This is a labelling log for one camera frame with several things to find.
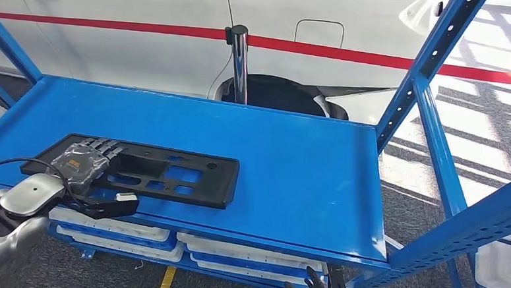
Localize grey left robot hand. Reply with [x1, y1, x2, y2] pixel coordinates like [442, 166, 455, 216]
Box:
[45, 135, 126, 198]

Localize black plastic panel part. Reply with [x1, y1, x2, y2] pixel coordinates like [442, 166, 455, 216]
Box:
[18, 130, 242, 211]

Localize white car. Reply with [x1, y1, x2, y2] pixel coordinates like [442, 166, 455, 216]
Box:
[0, 0, 456, 128]

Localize red barrier belt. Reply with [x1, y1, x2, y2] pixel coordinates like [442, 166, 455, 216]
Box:
[0, 12, 511, 86]

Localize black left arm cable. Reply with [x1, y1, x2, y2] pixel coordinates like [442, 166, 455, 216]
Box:
[0, 156, 92, 212]

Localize chrome stanchion post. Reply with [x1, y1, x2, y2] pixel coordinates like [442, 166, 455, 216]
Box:
[221, 24, 252, 106]

